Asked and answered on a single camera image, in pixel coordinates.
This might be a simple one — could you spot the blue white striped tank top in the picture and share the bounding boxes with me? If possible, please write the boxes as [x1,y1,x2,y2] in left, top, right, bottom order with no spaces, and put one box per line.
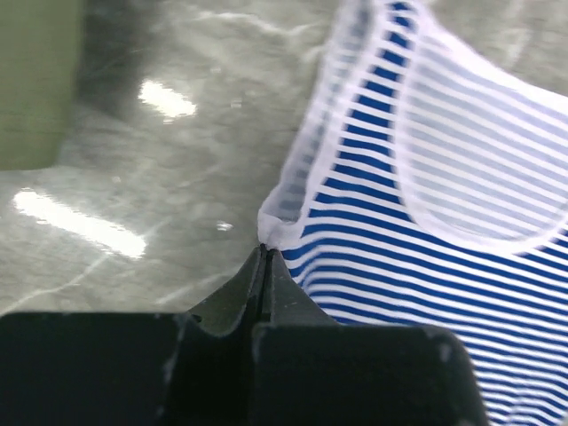
[257,1,567,425]

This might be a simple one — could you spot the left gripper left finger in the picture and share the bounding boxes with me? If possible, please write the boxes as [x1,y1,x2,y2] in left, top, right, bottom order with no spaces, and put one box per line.
[1,247,266,425]

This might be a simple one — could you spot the olive green tank top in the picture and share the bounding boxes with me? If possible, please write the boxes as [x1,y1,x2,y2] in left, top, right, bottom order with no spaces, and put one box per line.
[1,0,84,170]

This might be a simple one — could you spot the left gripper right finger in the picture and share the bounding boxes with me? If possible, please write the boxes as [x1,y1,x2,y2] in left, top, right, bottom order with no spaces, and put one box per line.
[251,250,488,425]

